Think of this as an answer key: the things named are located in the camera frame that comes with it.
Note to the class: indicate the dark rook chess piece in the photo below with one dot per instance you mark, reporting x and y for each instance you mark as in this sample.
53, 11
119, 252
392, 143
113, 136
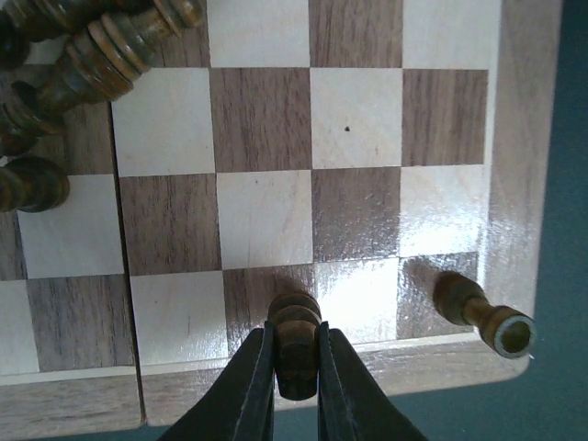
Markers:
461, 301

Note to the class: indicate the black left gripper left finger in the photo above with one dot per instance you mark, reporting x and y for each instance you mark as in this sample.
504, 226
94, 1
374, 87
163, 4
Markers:
240, 403

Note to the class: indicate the wooden chess board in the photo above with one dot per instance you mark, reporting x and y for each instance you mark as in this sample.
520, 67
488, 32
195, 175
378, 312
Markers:
355, 149

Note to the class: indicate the dark piece lying large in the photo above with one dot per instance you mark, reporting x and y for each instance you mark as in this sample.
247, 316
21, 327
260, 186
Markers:
101, 61

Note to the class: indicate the dark pawn chess piece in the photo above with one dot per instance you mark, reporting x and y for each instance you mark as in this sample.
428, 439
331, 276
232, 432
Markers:
33, 184

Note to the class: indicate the dark knight chess piece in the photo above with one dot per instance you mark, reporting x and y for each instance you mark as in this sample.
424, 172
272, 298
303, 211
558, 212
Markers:
296, 317

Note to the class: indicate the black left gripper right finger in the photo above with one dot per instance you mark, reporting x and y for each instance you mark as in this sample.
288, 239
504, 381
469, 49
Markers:
351, 404

